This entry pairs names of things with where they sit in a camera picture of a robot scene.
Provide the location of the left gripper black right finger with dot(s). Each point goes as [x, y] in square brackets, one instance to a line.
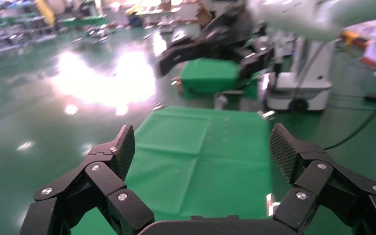
[321, 181]

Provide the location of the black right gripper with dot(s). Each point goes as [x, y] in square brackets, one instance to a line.
[228, 32]

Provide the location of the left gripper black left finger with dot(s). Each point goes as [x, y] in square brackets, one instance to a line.
[103, 181]

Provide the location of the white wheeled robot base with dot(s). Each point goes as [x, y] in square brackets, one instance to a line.
[304, 90]

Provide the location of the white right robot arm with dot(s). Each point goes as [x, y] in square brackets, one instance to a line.
[308, 16]

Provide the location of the green covered background table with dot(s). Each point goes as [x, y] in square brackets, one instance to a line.
[207, 74]

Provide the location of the silver metal cloth clip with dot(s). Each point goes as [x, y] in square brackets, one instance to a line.
[267, 114]
[270, 204]
[159, 107]

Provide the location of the green table cloth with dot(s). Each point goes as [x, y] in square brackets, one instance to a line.
[191, 162]

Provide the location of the yellow pillar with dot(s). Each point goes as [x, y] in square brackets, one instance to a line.
[45, 13]

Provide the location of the background storage shelves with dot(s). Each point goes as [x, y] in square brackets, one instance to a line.
[3, 32]

